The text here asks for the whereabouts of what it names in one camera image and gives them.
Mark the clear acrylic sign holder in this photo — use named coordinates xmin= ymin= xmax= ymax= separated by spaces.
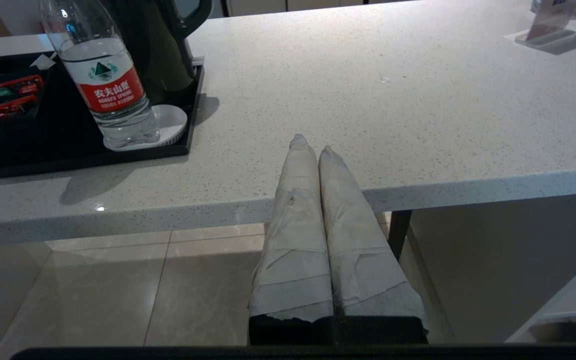
xmin=505 ymin=0 xmax=576 ymax=56

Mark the black compartment organizer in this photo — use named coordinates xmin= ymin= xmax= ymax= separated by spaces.
xmin=0 ymin=54 xmax=69 ymax=153

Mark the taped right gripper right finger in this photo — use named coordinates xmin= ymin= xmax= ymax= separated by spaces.
xmin=319 ymin=145 xmax=428 ymax=321

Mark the clear water bottle red cap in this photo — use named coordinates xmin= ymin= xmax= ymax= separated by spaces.
xmin=38 ymin=0 xmax=161 ymax=151

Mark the white paper sachet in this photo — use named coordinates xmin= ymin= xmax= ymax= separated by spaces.
xmin=29 ymin=53 xmax=58 ymax=71

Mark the black serving tray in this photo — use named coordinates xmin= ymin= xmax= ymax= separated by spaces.
xmin=0 ymin=50 xmax=205 ymax=182

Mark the black electric kettle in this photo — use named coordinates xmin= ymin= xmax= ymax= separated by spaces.
xmin=100 ymin=0 xmax=214 ymax=106

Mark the white round coaster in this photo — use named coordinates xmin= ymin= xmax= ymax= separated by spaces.
xmin=113 ymin=104 xmax=189 ymax=151

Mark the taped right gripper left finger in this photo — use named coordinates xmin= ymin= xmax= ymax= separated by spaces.
xmin=249 ymin=133 xmax=334 ymax=321

